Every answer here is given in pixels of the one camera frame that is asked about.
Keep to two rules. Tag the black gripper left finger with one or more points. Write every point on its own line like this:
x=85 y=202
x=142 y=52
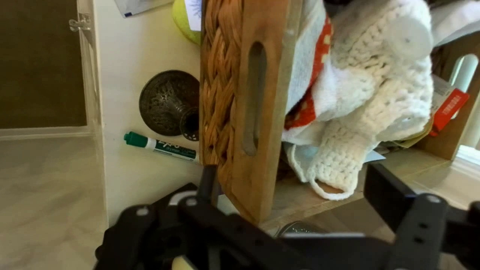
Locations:
x=199 y=235

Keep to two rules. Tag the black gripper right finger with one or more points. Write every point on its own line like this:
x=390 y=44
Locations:
x=429 y=230

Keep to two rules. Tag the wooden wicker basket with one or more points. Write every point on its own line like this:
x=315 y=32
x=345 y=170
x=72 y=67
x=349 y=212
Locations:
x=273 y=100

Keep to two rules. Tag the green marker pen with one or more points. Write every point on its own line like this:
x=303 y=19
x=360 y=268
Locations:
x=165 y=149

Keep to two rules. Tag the red label tag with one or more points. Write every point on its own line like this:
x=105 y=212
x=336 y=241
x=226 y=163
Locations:
x=450 y=110

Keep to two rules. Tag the dark metal vase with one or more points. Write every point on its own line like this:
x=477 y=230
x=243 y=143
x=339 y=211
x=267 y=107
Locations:
x=165 y=103

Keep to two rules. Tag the red white cloth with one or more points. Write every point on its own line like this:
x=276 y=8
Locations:
x=304 y=113

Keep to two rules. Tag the white crochet cloth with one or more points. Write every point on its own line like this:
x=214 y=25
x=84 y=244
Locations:
x=379 y=76

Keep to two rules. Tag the white cabinet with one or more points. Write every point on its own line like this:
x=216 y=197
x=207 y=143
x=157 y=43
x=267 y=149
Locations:
x=129 y=61

